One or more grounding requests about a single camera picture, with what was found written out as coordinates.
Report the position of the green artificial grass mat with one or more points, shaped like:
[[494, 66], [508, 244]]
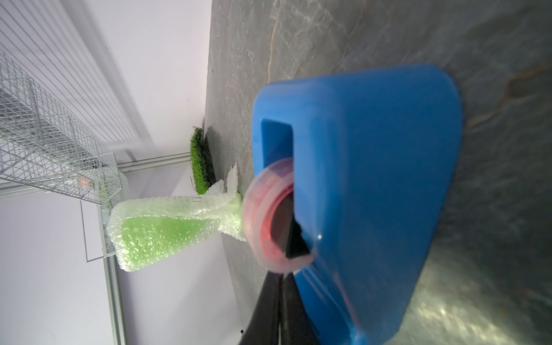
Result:
[[201, 162]]

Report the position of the green plastic wine glass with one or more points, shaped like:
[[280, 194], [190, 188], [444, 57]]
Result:
[[159, 235]]

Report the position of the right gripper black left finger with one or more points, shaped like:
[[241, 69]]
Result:
[[264, 326]]

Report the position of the blue tape dispenser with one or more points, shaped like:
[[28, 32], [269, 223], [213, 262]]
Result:
[[374, 153]]

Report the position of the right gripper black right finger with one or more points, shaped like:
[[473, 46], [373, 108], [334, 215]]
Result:
[[296, 328]]

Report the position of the clear tape roll pink core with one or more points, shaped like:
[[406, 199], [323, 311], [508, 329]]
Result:
[[267, 215]]

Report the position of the white wire shelf rack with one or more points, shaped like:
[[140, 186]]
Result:
[[66, 111]]

